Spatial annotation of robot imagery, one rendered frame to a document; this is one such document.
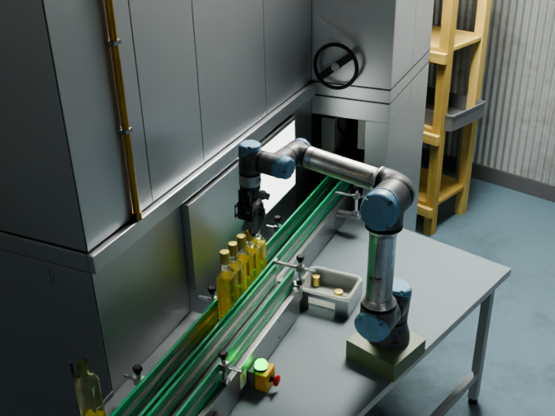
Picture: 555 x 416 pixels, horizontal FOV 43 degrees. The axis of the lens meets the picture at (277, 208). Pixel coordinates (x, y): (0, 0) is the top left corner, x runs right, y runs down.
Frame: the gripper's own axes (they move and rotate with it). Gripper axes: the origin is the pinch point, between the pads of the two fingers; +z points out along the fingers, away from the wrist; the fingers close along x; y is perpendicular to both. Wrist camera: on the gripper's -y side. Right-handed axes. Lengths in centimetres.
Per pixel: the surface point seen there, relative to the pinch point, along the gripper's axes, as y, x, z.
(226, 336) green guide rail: 28.5, 4.9, 24.5
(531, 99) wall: -311, 48, 45
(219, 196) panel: -2.4, -15.6, -9.5
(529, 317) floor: -155, 87, 115
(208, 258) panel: 8.3, -14.5, 10.9
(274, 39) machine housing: -58, -23, -52
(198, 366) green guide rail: 47, 6, 23
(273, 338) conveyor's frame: 11.5, 13.8, 34.6
